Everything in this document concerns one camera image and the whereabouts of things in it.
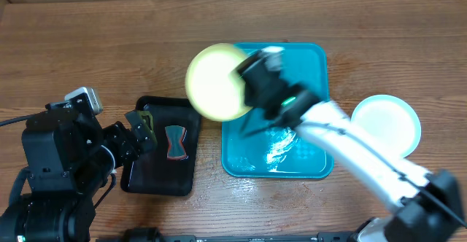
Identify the red green sponge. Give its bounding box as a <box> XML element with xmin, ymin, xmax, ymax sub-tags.
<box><xmin>165</xmin><ymin>125</ymin><xmax>188</xmax><ymax>160</ymax></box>

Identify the yellow-rim plate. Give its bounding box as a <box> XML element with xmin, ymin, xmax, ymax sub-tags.
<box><xmin>185</xmin><ymin>43</ymin><xmax>250</xmax><ymax>122</ymax></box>

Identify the blue-rim white plate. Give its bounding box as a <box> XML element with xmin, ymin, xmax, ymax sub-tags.
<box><xmin>351</xmin><ymin>95</ymin><xmax>422</xmax><ymax>158</ymax></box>

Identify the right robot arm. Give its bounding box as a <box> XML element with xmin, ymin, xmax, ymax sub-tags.
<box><xmin>234</xmin><ymin>47</ymin><xmax>466</xmax><ymax>241</ymax></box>

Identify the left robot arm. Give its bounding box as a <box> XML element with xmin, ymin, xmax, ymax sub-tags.
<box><xmin>1</xmin><ymin>108</ymin><xmax>157</xmax><ymax>241</ymax></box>

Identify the black plastic tray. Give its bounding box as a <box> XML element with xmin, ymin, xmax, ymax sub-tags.
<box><xmin>120</xmin><ymin>95</ymin><xmax>201</xmax><ymax>196</ymax></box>

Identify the teal plastic tray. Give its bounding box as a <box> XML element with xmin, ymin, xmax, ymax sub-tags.
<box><xmin>221</xmin><ymin>42</ymin><xmax>334</xmax><ymax>179</ymax></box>

